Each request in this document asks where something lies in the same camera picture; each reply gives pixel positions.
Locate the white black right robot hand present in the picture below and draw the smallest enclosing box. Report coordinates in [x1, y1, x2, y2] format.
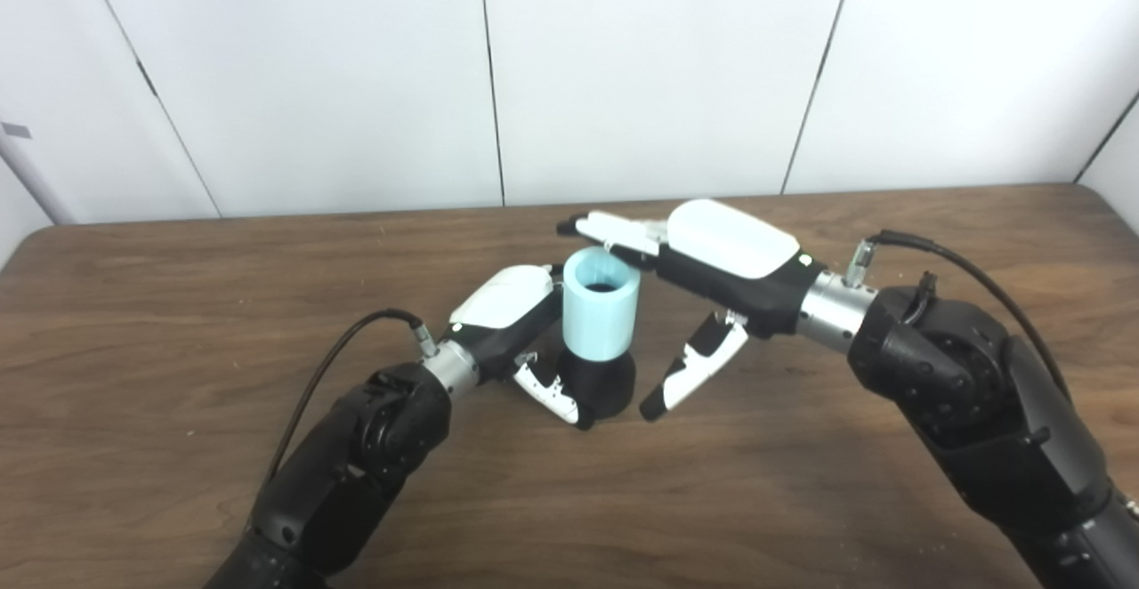
[556, 198, 877, 423]

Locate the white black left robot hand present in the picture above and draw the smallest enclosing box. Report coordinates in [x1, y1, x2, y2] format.
[420, 263, 595, 431]

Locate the light-blue hose piece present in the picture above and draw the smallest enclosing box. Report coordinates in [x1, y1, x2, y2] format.
[561, 246, 642, 363]

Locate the black flared nozzle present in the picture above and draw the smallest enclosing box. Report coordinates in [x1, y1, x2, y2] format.
[556, 349, 638, 421]

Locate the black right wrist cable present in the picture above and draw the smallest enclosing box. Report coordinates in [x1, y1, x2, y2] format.
[844, 230, 1073, 399]

